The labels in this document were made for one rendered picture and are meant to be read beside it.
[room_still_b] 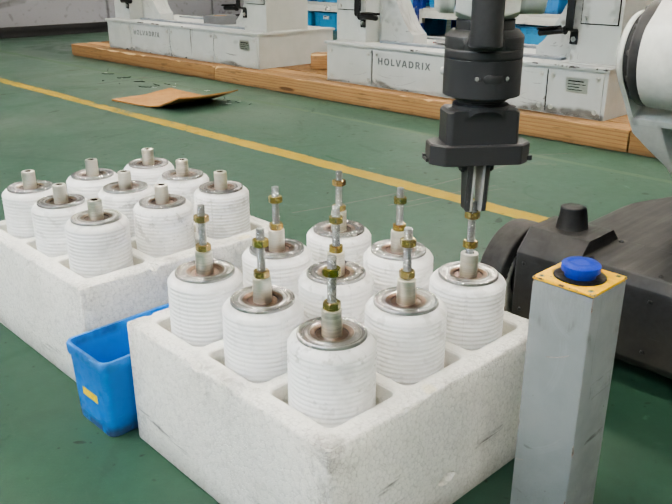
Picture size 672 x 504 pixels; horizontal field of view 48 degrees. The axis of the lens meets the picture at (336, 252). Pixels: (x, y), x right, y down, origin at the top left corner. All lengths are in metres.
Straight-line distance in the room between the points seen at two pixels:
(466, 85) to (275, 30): 3.40
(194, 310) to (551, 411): 0.43
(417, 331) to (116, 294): 0.51
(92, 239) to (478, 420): 0.62
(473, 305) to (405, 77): 2.55
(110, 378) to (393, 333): 0.41
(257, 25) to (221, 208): 3.00
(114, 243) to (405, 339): 0.52
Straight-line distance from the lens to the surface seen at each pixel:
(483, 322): 0.95
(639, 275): 1.20
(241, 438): 0.87
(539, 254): 1.26
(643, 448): 1.14
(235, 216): 1.31
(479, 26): 0.83
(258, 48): 4.16
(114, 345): 1.18
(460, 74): 0.86
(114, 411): 1.10
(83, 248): 1.19
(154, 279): 1.21
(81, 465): 1.09
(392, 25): 3.68
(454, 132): 0.88
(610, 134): 2.83
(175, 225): 1.24
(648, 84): 1.09
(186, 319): 0.96
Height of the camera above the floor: 0.62
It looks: 21 degrees down
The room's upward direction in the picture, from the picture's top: straight up
